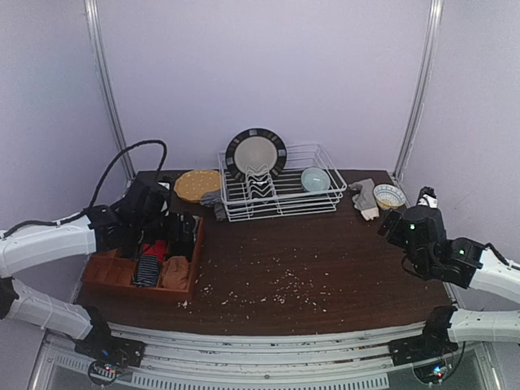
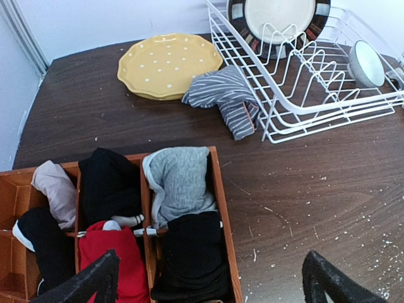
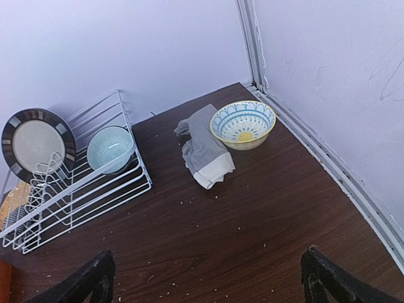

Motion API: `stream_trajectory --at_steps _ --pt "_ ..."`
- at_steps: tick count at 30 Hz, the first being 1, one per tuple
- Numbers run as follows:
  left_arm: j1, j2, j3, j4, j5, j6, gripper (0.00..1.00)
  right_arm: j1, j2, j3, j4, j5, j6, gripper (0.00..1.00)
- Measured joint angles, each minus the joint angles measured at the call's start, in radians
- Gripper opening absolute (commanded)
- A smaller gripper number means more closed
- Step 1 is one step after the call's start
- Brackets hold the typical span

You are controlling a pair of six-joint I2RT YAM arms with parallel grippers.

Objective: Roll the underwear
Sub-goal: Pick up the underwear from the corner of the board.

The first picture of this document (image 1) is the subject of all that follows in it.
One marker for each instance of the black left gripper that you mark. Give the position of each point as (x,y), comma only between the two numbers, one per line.
(184,229)

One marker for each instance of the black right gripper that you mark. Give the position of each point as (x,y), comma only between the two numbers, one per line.
(391,223)

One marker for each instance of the grey striped boxer underwear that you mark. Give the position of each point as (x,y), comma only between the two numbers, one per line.
(214,200)

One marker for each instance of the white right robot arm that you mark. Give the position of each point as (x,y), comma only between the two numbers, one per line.
(487,282)

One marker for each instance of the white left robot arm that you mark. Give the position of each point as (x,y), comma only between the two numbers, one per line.
(32,243)

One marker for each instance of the red rolled underwear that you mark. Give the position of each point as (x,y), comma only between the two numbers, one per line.
(158,249)

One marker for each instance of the brown rolled underwear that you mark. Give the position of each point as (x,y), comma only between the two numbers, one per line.
(175,272)

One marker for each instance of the navy striped rolled underwear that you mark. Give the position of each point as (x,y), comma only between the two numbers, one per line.
(147,272)

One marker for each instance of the yellow dotted plate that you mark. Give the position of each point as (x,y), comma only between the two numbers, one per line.
(192,185)

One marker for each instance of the yellow patterned white bowl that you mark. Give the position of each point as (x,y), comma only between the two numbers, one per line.
(388,197)

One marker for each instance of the grey beige sock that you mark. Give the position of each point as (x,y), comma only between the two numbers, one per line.
(364,199)

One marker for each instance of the brown wooden organizer box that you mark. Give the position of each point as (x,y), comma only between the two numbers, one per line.
(111,274)

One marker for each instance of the black rimmed grey plate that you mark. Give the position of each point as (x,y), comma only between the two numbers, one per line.
(255,149)

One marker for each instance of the light blue bowl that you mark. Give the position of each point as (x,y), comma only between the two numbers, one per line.
(314,179)

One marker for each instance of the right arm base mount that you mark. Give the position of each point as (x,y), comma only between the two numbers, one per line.
(427,351)

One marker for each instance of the white wire dish rack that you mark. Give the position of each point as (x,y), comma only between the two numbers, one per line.
(263,196)

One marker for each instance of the aluminium front rail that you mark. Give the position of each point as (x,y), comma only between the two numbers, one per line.
(180,360)

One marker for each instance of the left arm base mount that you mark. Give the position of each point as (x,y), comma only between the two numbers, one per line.
(111,355)

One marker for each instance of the right aluminium frame post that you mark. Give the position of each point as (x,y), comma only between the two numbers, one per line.
(424,75)

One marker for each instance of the aluminium frame post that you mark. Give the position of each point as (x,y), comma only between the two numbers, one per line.
(424,75)
(95,36)

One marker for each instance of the left aluminium frame post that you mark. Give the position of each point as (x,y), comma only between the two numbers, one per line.
(95,36)

